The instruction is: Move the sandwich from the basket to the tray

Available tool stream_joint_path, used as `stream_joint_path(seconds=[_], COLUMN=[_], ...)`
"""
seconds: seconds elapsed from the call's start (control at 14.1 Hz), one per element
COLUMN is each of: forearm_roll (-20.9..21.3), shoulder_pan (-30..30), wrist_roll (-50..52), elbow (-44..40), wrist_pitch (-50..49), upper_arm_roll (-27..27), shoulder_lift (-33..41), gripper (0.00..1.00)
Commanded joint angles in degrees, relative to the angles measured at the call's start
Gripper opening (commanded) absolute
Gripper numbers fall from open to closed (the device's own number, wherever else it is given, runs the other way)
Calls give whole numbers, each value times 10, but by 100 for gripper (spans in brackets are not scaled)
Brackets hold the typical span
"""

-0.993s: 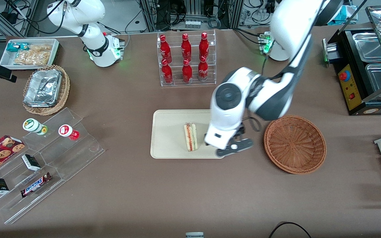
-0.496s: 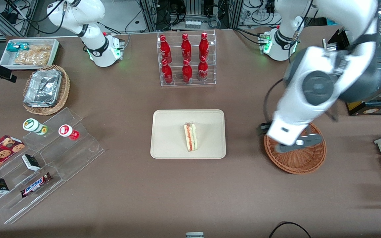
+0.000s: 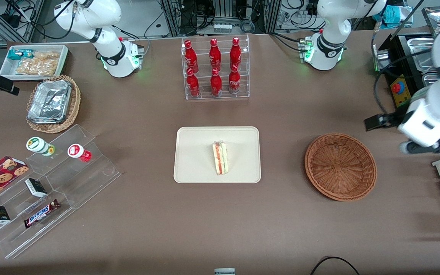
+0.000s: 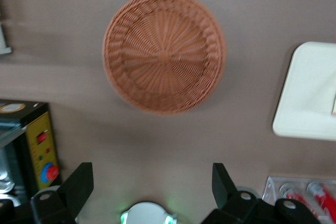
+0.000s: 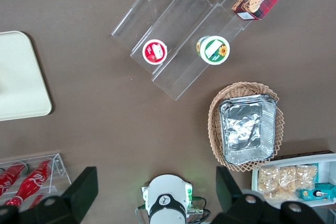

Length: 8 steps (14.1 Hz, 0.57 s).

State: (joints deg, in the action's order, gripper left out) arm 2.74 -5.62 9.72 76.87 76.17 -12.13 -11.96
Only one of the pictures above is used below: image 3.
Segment aluminium foil tray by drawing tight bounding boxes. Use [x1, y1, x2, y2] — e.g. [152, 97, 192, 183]
[27, 79, 72, 125]

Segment flat steel pan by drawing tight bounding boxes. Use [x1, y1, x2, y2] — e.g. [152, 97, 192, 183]
[403, 35, 440, 86]

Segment cream plastic tray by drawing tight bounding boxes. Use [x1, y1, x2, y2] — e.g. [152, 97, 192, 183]
[173, 126, 262, 184]

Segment teal snack pack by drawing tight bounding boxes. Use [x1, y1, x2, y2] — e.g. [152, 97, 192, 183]
[7, 49, 35, 61]

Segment clear acrylic stepped display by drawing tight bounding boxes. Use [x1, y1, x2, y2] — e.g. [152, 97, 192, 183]
[0, 124, 122, 260]

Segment yellow emergency stop box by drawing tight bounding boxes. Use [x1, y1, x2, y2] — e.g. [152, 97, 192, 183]
[390, 74, 412, 109]

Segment red cola bottle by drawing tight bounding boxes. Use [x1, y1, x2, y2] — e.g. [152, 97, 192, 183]
[184, 40, 199, 74]
[209, 38, 222, 71]
[210, 68, 223, 97]
[228, 65, 241, 94]
[186, 68, 200, 97]
[230, 37, 242, 71]

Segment black appliance box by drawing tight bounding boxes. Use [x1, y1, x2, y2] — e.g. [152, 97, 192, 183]
[372, 31, 440, 132]

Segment clear cracker bag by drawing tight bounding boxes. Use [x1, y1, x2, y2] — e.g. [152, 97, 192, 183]
[33, 51, 61, 62]
[16, 58, 59, 76]

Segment triangular sandwich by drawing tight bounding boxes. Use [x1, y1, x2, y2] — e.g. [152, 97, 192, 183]
[212, 141, 228, 176]

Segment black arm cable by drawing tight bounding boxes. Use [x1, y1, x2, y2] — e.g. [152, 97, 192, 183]
[371, 0, 434, 116]

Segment black floor cable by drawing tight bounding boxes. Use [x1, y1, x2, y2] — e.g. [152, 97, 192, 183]
[311, 256, 360, 275]

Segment tilted steel tray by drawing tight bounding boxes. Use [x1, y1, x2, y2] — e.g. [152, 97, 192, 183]
[421, 6, 440, 39]

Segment round brown wicker basket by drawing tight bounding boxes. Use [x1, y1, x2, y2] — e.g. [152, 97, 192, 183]
[304, 133, 377, 202]

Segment green lid white cup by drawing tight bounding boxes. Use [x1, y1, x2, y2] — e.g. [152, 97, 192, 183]
[26, 136, 55, 157]

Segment clear acrylic bottle rack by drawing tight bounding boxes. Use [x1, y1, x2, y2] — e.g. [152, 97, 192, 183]
[181, 34, 250, 101]

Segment Snickers chocolate bar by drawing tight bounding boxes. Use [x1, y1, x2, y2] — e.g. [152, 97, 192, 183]
[23, 199, 61, 229]

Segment oval light wicker basket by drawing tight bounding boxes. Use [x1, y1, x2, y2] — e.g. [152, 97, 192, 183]
[26, 75, 81, 134]

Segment aluminium equipment rack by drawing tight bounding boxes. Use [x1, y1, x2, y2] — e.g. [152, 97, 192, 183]
[161, 0, 282, 37]

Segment red lid cup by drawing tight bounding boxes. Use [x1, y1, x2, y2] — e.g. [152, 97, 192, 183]
[67, 144, 92, 163]

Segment white plastic bin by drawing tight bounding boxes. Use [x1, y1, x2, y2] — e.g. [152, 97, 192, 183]
[0, 44, 70, 81]

